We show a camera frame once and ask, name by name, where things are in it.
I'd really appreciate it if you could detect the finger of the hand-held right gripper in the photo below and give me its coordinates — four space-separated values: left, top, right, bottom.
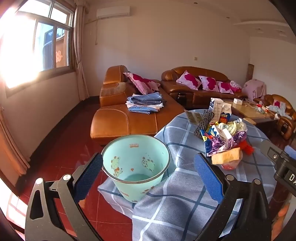
285 146 296 161
260 138 284 165

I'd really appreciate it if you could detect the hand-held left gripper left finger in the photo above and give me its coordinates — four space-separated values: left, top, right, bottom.
25 152 104 241

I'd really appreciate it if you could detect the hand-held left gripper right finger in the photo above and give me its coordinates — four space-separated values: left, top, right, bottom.
194 152 270 241

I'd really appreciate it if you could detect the red mesh net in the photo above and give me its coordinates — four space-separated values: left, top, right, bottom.
239 140 255 154

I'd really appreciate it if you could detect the yellow sponge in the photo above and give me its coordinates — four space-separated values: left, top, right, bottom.
211 147 241 165

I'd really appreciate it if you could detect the purple foil wrapper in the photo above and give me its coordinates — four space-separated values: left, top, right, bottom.
205 131 248 157

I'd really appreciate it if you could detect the orange blue snack wrapper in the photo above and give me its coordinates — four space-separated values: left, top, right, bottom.
200 128 214 142

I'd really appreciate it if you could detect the yellow plastic bag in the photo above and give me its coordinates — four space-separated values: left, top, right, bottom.
217 118 248 139

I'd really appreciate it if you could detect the teal cartoon print bin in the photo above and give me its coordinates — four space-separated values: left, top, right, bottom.
101 136 177 204

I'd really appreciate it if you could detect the black white woven cloth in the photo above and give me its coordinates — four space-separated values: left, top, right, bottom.
194 110 215 139

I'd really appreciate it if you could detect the person's right forearm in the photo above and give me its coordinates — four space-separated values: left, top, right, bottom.
275 199 295 234

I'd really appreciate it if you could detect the brown leather armchair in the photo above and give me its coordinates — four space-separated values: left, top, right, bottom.
253 94 293 139

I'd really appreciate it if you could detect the blue grey plaid tablecloth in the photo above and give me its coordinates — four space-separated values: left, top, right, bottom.
97 109 278 241

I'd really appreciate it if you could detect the pale blue cloth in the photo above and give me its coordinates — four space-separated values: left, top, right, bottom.
268 105 287 116

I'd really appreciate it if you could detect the white paper piece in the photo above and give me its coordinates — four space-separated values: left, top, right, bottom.
215 128 232 139

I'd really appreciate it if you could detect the wooden glass top coffee table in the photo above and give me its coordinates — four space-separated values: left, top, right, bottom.
223 98 281 126

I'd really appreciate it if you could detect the brown leather chaise sofa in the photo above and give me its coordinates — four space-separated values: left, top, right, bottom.
90 65 185 146

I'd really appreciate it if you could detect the white milk carton blue label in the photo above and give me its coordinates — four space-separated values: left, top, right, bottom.
218 103 232 124

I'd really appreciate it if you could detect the foil blister pack leaflet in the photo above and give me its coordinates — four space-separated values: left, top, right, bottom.
184 109 205 124

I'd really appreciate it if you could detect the pink floral cover cloth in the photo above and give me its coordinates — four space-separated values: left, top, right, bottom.
244 79 266 100

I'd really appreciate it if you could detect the tall white carton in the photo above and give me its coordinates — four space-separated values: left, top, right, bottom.
209 98 223 123

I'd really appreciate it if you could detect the beige curtain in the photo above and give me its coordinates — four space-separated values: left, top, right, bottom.
72 0 90 101
0 104 30 176

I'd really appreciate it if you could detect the folded blue plaid bedding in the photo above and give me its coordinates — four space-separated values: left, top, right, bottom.
125 92 167 114

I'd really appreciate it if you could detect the sliding glass window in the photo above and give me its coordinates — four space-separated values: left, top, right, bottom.
0 0 74 91

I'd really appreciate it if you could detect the air conditioner pipe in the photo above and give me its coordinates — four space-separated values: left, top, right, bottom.
84 19 99 45

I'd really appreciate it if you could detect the white wall air conditioner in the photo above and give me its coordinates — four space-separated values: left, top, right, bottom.
97 6 130 19

